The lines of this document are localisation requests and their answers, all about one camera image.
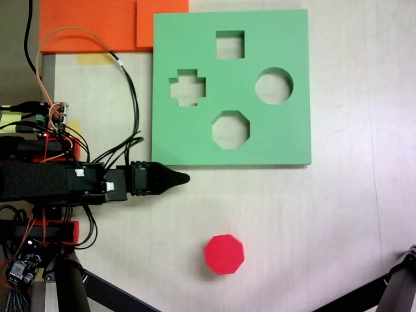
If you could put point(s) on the black power circuit board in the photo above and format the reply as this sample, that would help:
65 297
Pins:
27 260

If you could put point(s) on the large orange foam block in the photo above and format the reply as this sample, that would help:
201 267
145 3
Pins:
87 26

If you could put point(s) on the thick black tripod leg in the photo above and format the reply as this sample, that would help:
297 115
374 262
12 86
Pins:
71 286
401 279

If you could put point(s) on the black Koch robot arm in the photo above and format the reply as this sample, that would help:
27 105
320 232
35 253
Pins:
39 182

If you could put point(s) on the long yellow tape strip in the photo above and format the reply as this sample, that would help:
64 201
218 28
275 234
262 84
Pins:
94 59

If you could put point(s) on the red octagonal block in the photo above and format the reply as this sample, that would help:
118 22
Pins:
224 255

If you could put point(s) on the yellow sticky note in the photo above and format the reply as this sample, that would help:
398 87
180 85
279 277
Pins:
9 118

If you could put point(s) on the thin black tripod leg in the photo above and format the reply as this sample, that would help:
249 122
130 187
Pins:
117 294
354 294

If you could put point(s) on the red and black table clamp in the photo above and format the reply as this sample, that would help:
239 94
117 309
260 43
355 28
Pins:
61 149
61 232

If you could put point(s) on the small yellow tape piece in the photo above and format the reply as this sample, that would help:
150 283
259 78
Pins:
74 125

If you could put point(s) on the green shape sorter board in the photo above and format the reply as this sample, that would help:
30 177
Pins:
276 146

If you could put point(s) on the green controller circuit board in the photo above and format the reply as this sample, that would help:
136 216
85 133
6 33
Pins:
58 115

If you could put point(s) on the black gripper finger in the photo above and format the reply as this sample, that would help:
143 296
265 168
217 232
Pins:
169 180

